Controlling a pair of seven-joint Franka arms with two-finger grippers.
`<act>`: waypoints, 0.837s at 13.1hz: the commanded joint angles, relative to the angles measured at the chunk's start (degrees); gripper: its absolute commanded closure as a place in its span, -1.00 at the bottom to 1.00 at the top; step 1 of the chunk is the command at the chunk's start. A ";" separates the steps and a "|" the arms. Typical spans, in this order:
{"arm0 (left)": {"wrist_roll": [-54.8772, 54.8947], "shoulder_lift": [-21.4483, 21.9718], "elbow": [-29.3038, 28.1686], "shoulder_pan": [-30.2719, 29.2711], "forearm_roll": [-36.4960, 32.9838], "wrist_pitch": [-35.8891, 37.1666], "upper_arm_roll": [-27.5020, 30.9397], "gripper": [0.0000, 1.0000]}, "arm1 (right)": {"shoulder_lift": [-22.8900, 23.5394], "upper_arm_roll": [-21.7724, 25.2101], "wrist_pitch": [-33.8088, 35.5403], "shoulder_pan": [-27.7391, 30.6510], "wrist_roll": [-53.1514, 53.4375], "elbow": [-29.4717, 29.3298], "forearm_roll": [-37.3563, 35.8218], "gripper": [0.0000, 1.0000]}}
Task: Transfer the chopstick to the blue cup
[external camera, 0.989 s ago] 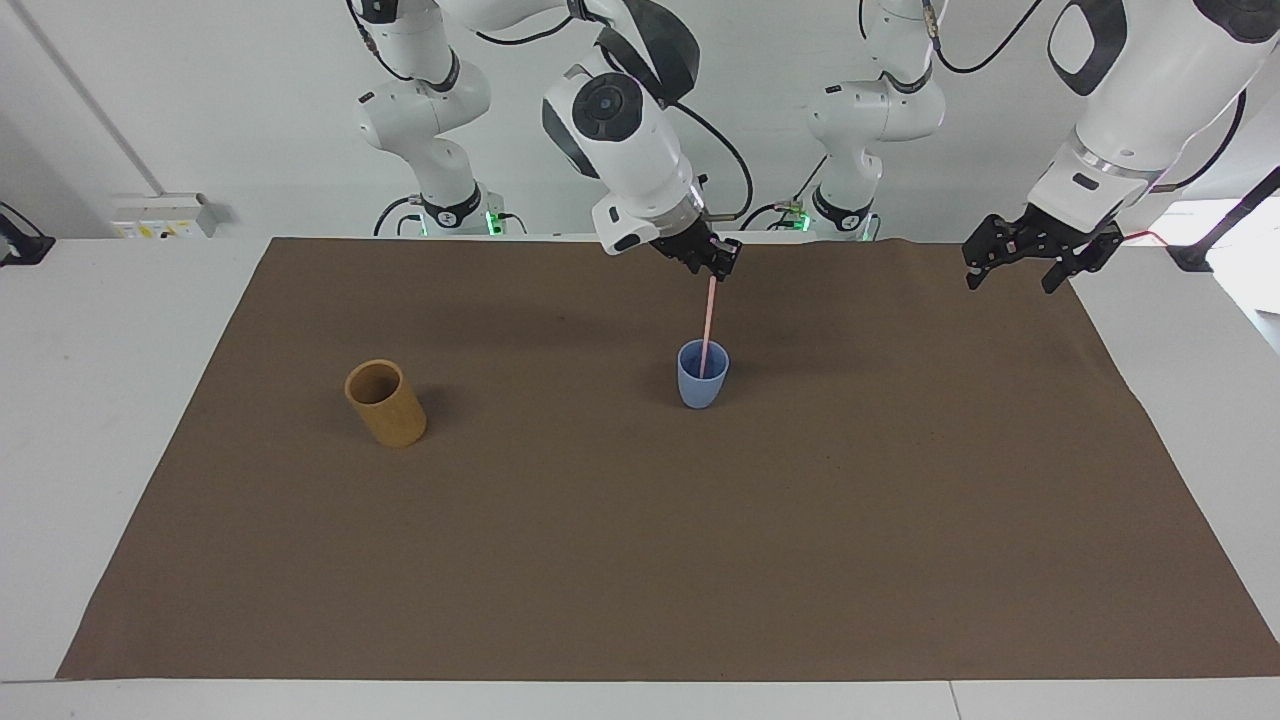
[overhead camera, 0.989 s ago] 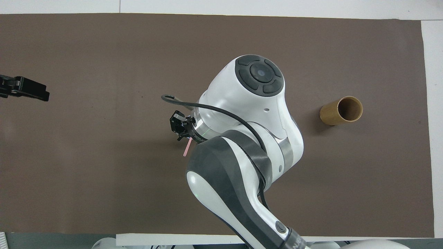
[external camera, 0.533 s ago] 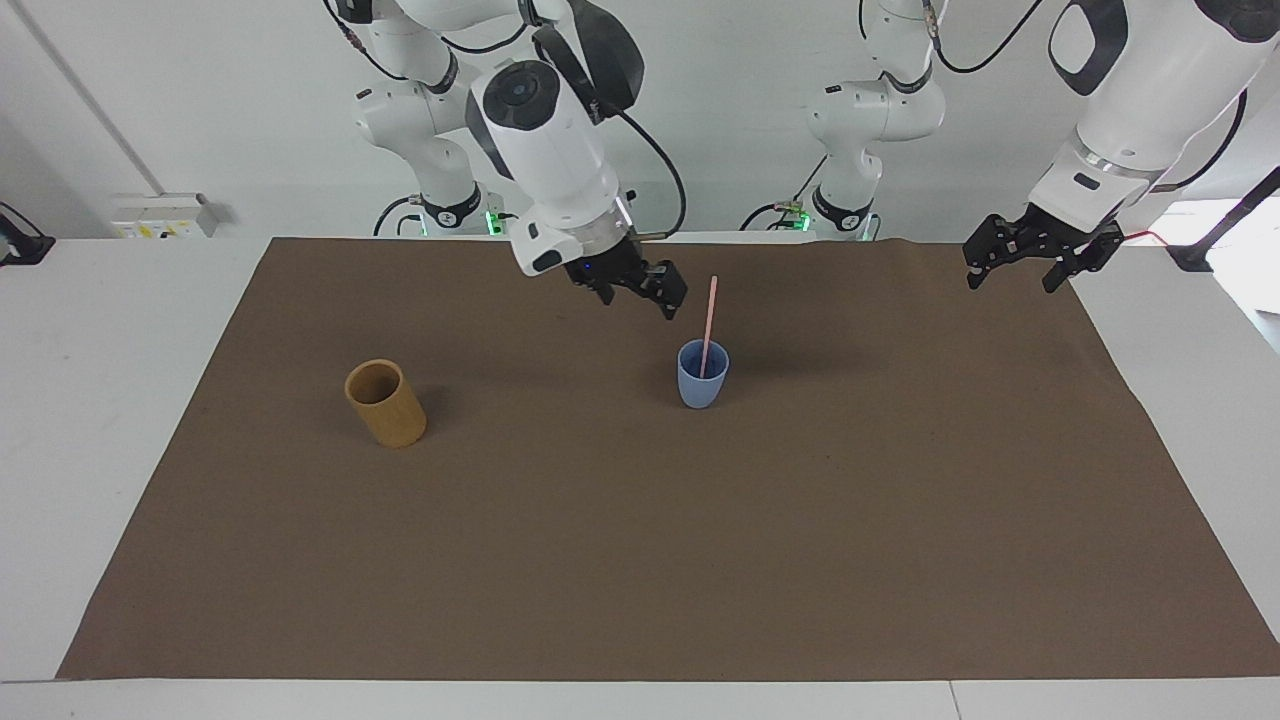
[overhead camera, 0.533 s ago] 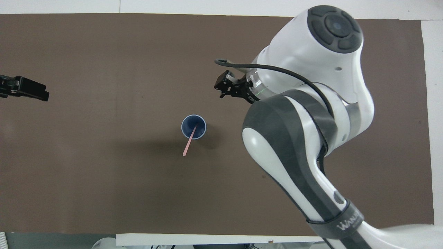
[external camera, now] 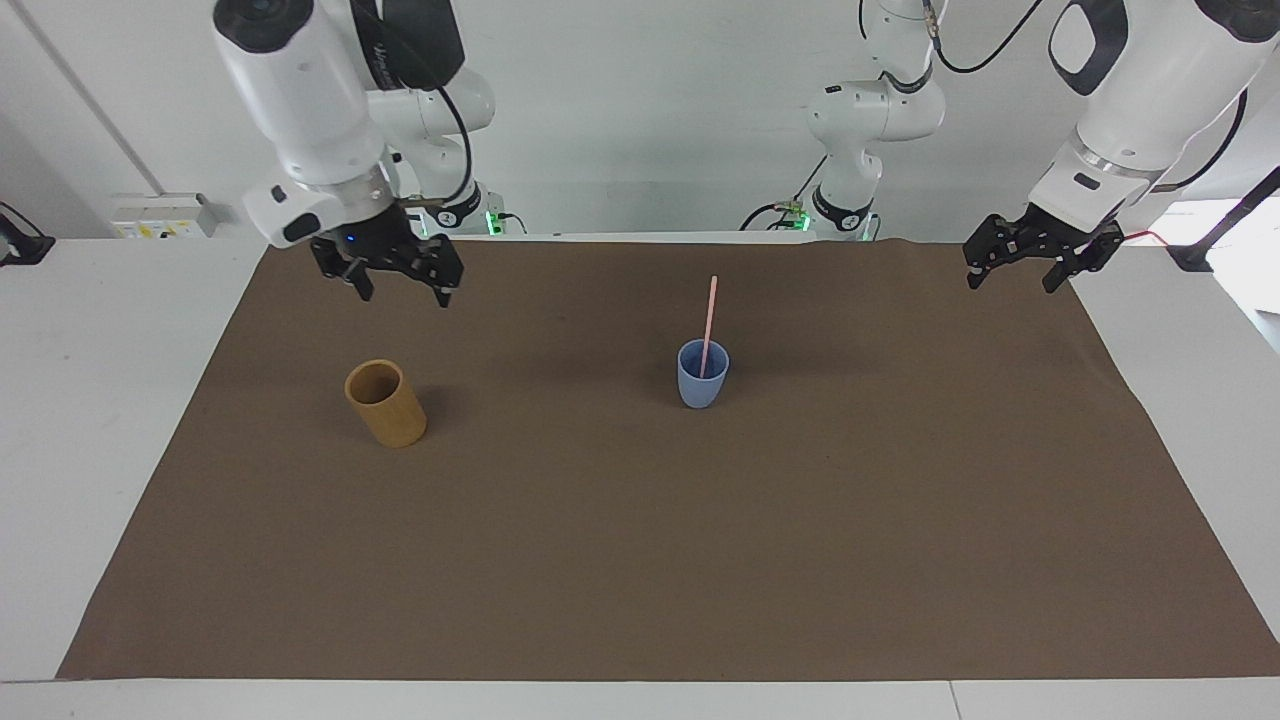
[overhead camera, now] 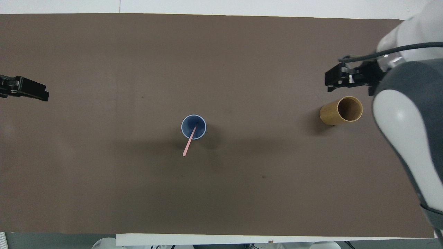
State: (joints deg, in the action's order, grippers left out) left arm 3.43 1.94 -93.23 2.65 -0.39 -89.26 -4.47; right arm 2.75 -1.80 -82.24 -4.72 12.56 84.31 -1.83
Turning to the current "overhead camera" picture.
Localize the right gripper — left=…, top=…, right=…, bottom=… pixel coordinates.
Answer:
left=359, top=61, right=386, bottom=97

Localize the black cable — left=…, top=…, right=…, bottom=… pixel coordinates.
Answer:
left=338, top=42, right=443, bottom=64

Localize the bamboo cup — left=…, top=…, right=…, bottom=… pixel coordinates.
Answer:
left=319, top=96, right=363, bottom=126

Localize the pink chopstick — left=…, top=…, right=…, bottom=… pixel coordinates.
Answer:
left=182, top=122, right=199, bottom=157

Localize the blue cup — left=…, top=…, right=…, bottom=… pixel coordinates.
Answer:
left=181, top=114, right=207, bottom=140

